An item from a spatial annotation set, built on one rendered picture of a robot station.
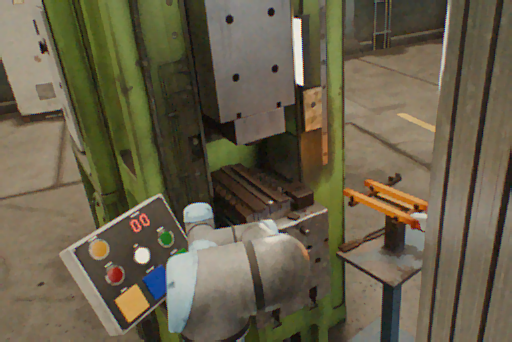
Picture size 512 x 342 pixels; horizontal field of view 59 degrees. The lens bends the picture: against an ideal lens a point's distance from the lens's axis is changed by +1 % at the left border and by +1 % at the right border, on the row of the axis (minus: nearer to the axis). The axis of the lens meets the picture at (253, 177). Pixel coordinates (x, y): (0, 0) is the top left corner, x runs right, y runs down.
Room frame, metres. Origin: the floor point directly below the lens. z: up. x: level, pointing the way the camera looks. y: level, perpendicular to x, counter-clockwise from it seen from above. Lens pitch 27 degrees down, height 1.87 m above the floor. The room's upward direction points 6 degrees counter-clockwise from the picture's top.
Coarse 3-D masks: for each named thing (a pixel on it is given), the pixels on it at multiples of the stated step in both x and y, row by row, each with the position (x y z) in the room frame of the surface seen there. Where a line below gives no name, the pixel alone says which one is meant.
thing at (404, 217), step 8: (344, 192) 1.61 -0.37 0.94; (352, 192) 1.59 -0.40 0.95; (360, 200) 1.54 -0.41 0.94; (368, 200) 1.51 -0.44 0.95; (376, 200) 1.50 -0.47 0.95; (376, 208) 1.47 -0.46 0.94; (384, 208) 1.44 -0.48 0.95; (392, 208) 1.44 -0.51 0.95; (392, 216) 1.41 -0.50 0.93; (400, 216) 1.38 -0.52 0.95; (408, 216) 1.37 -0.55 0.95; (408, 224) 1.35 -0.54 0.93; (416, 224) 1.33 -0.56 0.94; (424, 232) 1.30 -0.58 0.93
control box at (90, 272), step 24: (120, 216) 1.19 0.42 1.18; (144, 216) 1.19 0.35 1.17; (168, 216) 1.24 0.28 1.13; (96, 240) 1.06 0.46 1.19; (120, 240) 1.10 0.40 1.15; (144, 240) 1.14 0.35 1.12; (72, 264) 1.02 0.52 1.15; (96, 264) 1.02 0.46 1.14; (120, 264) 1.05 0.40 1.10; (144, 264) 1.09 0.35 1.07; (96, 288) 0.98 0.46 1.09; (120, 288) 1.01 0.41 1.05; (144, 288) 1.04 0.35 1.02; (96, 312) 0.99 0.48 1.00; (120, 312) 0.96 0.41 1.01; (144, 312) 1.00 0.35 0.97
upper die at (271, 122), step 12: (276, 108) 1.52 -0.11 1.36; (204, 120) 1.68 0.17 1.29; (240, 120) 1.45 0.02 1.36; (252, 120) 1.47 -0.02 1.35; (264, 120) 1.49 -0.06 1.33; (276, 120) 1.51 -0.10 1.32; (216, 132) 1.59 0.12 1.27; (228, 132) 1.49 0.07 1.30; (240, 132) 1.45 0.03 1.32; (252, 132) 1.47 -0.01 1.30; (264, 132) 1.49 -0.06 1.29; (276, 132) 1.51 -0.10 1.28; (240, 144) 1.44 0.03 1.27
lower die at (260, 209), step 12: (240, 168) 1.84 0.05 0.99; (228, 180) 1.74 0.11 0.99; (252, 180) 1.70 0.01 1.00; (240, 192) 1.62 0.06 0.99; (252, 192) 1.59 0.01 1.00; (276, 192) 1.58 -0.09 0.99; (228, 204) 1.57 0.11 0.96; (240, 204) 1.53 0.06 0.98; (252, 204) 1.51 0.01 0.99; (264, 204) 1.50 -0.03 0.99; (276, 204) 1.50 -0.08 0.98; (288, 204) 1.52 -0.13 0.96; (240, 216) 1.48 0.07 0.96; (252, 216) 1.45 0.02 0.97; (264, 216) 1.47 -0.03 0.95; (276, 216) 1.50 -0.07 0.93
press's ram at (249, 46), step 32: (192, 0) 1.50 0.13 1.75; (224, 0) 1.44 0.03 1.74; (256, 0) 1.49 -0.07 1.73; (288, 0) 1.55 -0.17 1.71; (192, 32) 1.53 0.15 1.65; (224, 32) 1.44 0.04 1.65; (256, 32) 1.49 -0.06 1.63; (288, 32) 1.54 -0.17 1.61; (224, 64) 1.43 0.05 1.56; (256, 64) 1.49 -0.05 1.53; (288, 64) 1.54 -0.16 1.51; (224, 96) 1.43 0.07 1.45; (256, 96) 1.48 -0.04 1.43; (288, 96) 1.54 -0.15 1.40
